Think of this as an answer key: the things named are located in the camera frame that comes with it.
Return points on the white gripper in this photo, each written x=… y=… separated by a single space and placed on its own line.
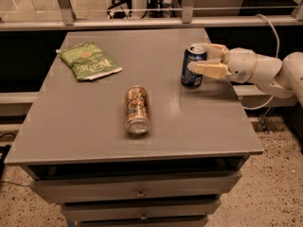
x=240 y=64

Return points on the blue pepsi can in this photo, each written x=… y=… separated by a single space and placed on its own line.
x=195 y=52

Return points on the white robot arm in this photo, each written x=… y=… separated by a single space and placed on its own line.
x=272 y=76

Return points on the gold la croix can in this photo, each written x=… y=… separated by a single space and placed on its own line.
x=137 y=110

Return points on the grey drawer cabinet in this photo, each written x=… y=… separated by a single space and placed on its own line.
x=137 y=148

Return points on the green chip bag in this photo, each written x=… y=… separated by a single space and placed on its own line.
x=88 y=61

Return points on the grey metal railing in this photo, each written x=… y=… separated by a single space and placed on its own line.
x=33 y=15

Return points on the top drawer knob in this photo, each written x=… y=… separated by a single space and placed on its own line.
x=140 y=194

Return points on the drawer knob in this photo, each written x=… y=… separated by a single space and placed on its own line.
x=143 y=217
x=140 y=194

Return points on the top grey drawer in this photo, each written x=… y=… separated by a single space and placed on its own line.
x=126 y=188

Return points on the grey drawer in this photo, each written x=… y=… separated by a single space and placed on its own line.
x=126 y=188
x=152 y=209

